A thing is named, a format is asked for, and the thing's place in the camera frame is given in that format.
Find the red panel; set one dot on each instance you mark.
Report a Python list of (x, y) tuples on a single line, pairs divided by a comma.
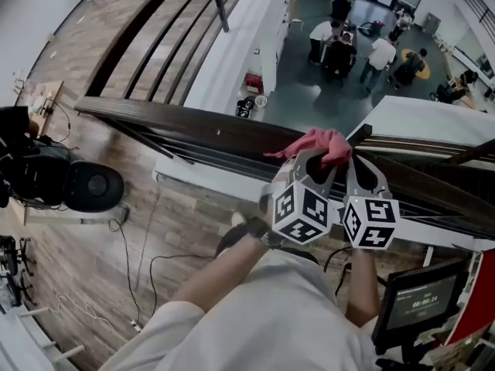
[(475, 296)]

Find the black monitor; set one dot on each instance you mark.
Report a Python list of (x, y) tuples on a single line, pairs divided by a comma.
[(417, 303)]

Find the white staircase balustrade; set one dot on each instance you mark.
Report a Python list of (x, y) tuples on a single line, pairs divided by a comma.
[(417, 118)]

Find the person's left forearm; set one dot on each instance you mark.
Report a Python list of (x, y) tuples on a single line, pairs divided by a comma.
[(216, 269)]

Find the round orange rug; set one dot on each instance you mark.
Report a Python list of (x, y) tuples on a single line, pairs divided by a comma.
[(405, 55)]

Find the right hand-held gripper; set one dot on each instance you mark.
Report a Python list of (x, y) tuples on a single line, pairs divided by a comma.
[(371, 222)]

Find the red vacuum cleaner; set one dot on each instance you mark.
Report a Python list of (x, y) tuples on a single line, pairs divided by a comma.
[(373, 25)]

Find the gray tall bin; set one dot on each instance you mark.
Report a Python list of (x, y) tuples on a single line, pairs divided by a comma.
[(432, 23)]

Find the black white patterned bag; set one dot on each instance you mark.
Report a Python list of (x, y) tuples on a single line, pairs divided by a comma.
[(245, 106)]

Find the dark wooden handrail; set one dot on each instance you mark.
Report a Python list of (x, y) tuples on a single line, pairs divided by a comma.
[(201, 124)]

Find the pink cloth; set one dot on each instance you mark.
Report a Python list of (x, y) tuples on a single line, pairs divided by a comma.
[(317, 141)]

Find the light wooden table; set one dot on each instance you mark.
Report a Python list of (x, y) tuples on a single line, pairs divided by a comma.
[(46, 103)]

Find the red crate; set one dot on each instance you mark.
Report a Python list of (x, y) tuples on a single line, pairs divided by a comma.
[(254, 82)]

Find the person's right forearm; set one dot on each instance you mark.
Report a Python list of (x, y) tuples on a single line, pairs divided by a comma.
[(361, 284)]

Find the person's white shirt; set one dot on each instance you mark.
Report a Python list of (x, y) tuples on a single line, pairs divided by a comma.
[(251, 323)]

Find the black office chair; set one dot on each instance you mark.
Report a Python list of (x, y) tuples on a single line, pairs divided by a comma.
[(11, 269)]

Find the person's white shoe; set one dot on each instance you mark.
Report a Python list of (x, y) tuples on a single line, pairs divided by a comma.
[(239, 218)]

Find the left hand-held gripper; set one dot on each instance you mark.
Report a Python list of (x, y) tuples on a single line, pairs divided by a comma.
[(299, 215)]

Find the white bucket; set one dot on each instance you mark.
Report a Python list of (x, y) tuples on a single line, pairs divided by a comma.
[(261, 101)]

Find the white metal rack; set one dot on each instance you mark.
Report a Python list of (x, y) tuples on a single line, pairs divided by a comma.
[(15, 346)]

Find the black metal balcony railing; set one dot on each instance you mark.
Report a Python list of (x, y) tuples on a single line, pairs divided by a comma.
[(479, 10)]

